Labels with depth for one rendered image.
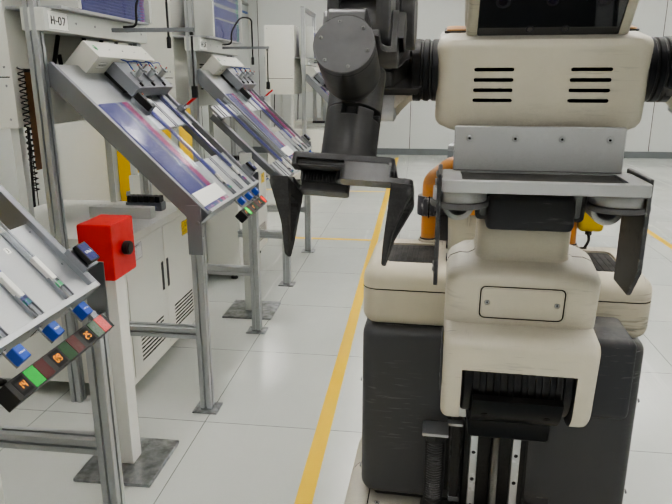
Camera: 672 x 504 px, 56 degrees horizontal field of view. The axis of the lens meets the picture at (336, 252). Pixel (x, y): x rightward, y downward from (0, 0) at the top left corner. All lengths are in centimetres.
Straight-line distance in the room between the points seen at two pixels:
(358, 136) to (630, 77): 42
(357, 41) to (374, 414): 91
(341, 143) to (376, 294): 64
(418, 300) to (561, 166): 46
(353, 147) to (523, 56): 34
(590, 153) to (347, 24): 42
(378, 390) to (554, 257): 51
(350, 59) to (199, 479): 164
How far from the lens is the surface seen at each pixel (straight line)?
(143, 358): 253
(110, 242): 182
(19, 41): 246
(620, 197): 85
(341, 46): 59
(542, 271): 96
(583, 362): 97
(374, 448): 139
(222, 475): 205
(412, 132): 1013
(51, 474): 220
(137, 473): 210
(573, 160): 90
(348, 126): 63
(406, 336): 126
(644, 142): 1070
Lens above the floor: 116
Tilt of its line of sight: 15 degrees down
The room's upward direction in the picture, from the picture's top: straight up
